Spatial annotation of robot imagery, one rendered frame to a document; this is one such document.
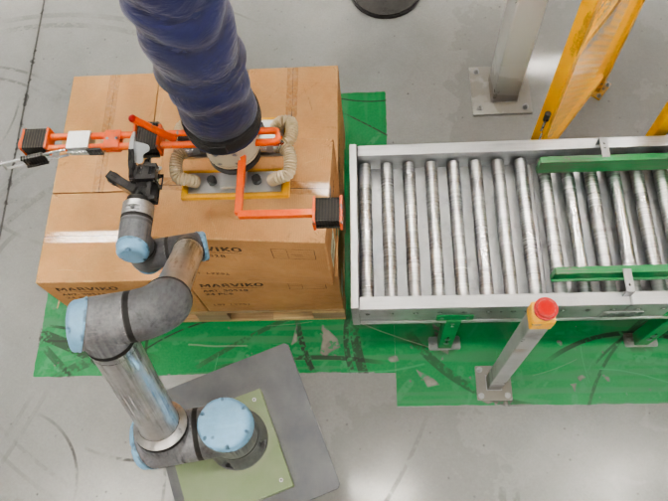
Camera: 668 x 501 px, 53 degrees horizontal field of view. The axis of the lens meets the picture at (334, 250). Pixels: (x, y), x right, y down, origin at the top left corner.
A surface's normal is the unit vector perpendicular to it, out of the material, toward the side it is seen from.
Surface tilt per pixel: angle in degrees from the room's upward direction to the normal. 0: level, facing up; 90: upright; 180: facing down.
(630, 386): 0
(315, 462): 0
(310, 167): 0
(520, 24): 90
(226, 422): 9
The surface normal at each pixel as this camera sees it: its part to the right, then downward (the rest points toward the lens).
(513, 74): 0.00, 0.92
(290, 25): -0.07, -0.39
